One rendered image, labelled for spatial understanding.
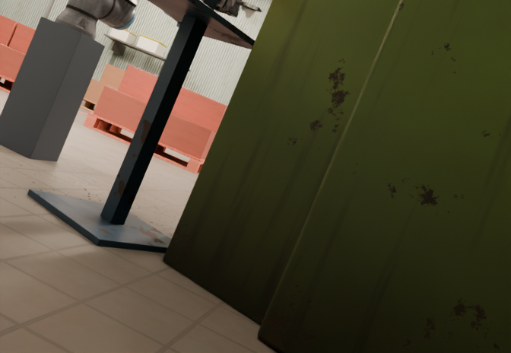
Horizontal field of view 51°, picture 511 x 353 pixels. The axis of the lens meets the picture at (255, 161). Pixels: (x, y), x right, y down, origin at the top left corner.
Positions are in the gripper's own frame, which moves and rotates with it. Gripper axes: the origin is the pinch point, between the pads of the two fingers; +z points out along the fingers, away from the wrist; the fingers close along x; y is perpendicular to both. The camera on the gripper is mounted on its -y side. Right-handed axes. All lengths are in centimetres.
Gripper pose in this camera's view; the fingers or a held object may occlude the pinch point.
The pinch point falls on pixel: (254, 2)
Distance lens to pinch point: 238.5
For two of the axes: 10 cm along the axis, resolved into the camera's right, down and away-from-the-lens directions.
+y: -3.9, 9.2, 0.2
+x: -5.1, -2.0, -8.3
